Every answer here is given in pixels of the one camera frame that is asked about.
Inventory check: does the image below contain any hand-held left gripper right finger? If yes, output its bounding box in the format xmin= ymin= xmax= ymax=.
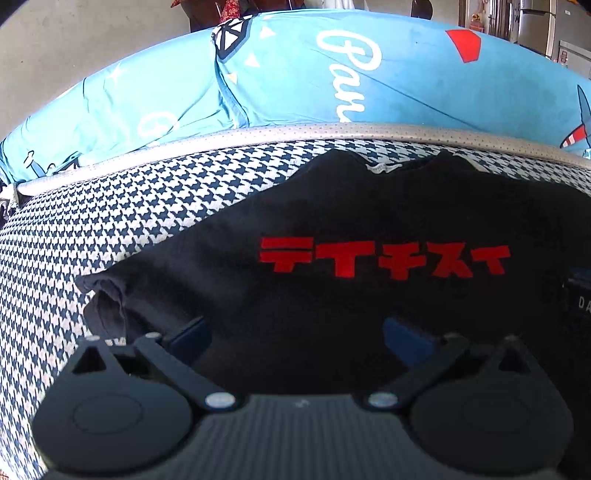
xmin=366 ymin=318 xmax=542 ymax=412

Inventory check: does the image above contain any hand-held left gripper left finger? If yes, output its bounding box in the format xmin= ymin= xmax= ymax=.
xmin=70 ymin=316 xmax=238 ymax=413

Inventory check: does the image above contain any black T-shirt with red print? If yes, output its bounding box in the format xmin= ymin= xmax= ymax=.
xmin=76 ymin=150 xmax=591 ymax=402

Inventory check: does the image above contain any houndstooth sofa mat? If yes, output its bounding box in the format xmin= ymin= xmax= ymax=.
xmin=0 ymin=124 xmax=591 ymax=480

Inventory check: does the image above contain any blue printed blanket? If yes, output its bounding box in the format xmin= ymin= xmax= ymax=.
xmin=0 ymin=10 xmax=591 ymax=185

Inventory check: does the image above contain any silver refrigerator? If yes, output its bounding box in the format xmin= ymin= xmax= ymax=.
xmin=517 ymin=0 xmax=591 ymax=61

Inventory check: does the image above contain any dark wooden chair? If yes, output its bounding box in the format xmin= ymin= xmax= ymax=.
xmin=182 ymin=0 xmax=296 ymax=33

